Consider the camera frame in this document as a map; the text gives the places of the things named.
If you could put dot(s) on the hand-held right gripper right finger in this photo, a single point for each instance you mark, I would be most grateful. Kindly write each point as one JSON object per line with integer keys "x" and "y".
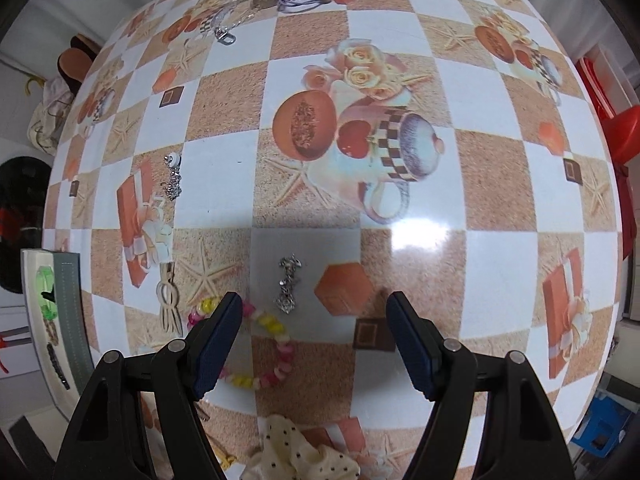
{"x": 412, "y": 345}

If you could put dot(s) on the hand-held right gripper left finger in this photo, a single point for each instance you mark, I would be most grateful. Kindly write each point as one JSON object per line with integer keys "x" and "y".
{"x": 215, "y": 345}

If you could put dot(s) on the silver rhinestone earring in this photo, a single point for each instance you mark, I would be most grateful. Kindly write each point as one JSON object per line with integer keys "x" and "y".
{"x": 172, "y": 182}
{"x": 289, "y": 285}

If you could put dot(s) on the white tray with grey rim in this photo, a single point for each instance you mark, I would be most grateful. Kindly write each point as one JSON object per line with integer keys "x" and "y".
{"x": 70, "y": 310}

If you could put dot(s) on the black claw hair clip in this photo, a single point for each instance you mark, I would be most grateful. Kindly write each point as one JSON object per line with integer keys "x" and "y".
{"x": 49, "y": 302}

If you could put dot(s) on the green plastic bangle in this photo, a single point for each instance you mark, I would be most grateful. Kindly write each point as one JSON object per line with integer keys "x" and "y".
{"x": 44, "y": 280}

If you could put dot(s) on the beige bow hair clip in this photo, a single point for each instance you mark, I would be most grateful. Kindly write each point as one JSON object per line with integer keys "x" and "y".
{"x": 169, "y": 302}

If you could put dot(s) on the cream polka-dot scrunchie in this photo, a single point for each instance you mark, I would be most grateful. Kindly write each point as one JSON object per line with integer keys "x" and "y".
{"x": 300, "y": 455}

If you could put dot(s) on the blue plastic crate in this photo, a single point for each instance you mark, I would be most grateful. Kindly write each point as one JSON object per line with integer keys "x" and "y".
{"x": 600, "y": 425}

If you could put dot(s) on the black round object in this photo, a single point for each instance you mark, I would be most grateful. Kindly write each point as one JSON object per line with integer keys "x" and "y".
{"x": 20, "y": 200}

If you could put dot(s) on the cream cloth bag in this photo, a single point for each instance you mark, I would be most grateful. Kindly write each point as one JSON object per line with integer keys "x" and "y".
{"x": 47, "y": 117}

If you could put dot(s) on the red plastic bucket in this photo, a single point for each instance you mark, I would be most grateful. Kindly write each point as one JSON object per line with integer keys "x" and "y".
{"x": 595, "y": 90}

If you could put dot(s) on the brown slipper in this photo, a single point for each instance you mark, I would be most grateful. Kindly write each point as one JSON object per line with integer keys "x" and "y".
{"x": 82, "y": 41}
{"x": 75, "y": 62}

